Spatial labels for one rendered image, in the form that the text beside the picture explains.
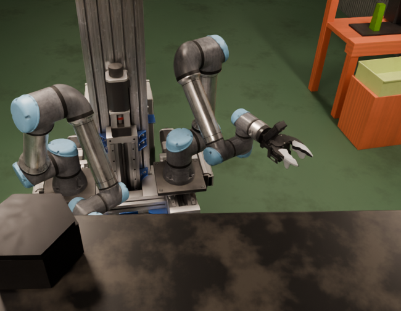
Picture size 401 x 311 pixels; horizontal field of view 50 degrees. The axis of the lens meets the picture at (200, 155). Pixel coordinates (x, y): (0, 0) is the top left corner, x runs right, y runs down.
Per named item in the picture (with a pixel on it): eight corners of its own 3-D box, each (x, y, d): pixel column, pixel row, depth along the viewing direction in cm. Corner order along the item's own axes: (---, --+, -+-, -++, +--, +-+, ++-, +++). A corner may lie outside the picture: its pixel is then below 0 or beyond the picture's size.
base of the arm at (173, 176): (161, 165, 208) (160, 149, 202) (192, 163, 210) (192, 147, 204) (165, 187, 196) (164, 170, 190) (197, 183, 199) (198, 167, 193)
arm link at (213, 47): (182, 146, 204) (184, 36, 170) (207, 136, 211) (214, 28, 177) (197, 160, 196) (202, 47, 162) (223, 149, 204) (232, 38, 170)
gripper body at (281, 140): (292, 155, 160) (270, 139, 168) (294, 138, 155) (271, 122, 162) (277, 165, 157) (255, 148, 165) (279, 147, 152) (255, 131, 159)
